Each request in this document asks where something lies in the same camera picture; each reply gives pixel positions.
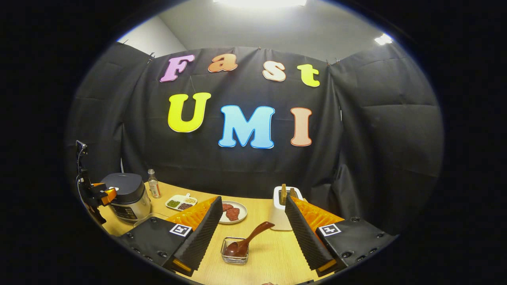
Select black and silver rice cooker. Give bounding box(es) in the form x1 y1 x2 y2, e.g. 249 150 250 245
100 173 152 223

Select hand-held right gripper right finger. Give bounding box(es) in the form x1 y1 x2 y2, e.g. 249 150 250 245
284 195 398 278

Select white divided bean dish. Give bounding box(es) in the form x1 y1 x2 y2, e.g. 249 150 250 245
165 193 198 211

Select small glass bottle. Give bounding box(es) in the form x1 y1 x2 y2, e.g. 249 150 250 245
147 169 161 199

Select white toaster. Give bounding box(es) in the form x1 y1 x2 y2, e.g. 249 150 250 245
271 186 305 231

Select black backdrop cloth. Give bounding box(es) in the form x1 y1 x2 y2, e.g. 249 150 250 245
65 42 444 238

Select large ceiling light panel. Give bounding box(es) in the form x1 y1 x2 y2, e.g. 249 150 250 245
213 0 309 9

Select white round plate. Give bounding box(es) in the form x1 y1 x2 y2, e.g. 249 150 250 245
219 200 248 225

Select brown wooden spoon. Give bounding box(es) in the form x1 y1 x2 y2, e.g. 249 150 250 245
224 221 275 258

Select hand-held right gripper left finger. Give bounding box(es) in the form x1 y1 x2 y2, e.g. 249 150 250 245
119 196 223 277

